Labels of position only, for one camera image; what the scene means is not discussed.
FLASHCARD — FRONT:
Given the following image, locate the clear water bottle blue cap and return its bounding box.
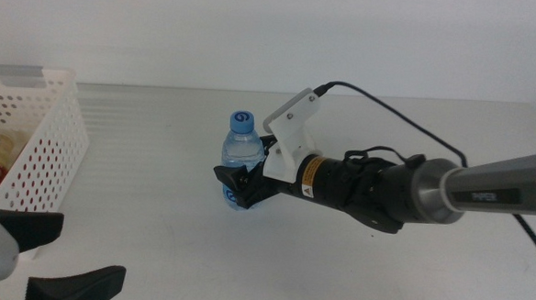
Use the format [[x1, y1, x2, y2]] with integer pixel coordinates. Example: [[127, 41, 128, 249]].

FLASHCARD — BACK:
[[218, 109, 269, 213]]

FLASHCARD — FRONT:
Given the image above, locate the white perforated plastic basket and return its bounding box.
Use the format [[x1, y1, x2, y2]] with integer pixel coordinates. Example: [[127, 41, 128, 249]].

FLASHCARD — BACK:
[[0, 64, 93, 263]]

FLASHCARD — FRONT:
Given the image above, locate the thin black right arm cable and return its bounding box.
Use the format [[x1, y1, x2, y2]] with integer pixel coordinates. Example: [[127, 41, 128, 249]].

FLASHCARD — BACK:
[[342, 144, 428, 172]]

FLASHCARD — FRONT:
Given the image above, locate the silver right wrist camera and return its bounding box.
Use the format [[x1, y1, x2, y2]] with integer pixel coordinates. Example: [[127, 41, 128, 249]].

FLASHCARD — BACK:
[[262, 84, 323, 135]]

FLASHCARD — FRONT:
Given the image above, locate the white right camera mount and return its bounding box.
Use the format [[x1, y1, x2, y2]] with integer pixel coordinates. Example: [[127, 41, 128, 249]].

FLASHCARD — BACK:
[[264, 97, 325, 186]]

